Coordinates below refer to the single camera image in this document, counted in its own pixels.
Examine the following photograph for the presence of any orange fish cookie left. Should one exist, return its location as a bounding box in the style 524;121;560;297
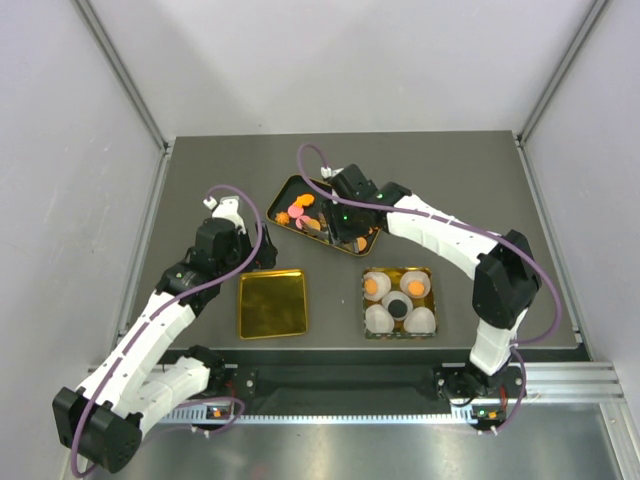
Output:
294;194;315;208

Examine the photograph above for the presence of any orange round cookie bottom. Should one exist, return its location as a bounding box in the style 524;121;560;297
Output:
355;237;367;253

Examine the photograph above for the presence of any gold tin lid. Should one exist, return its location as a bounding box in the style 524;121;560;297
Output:
237;269;309;340

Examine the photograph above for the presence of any black cookie tray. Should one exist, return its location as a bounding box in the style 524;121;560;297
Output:
266;175;379;257

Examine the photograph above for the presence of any pink cookie upper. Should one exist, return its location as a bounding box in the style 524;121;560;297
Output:
287;204;303;218

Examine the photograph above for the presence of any gold cookie tin box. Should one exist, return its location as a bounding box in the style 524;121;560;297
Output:
362;267;438;340

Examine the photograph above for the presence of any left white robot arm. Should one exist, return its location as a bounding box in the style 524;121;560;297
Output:
52;192;277;479

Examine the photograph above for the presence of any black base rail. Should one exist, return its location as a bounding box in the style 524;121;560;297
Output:
164;349;531;416

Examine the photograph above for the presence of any orange star cookie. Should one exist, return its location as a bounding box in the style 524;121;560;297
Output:
275;212;290;225

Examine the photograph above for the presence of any pink round cookie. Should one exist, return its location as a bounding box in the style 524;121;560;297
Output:
295;215;310;230

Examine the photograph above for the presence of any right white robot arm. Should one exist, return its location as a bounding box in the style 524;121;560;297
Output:
321;164;541;397

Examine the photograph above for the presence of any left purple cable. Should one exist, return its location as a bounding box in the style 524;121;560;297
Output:
68;184;264;476

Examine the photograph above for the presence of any orange round cookie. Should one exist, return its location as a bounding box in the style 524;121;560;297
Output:
355;237;367;253
305;219;321;231

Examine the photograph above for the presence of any orange dotted cookie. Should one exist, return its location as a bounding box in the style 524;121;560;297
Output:
364;278;378;295
407;281;426;298

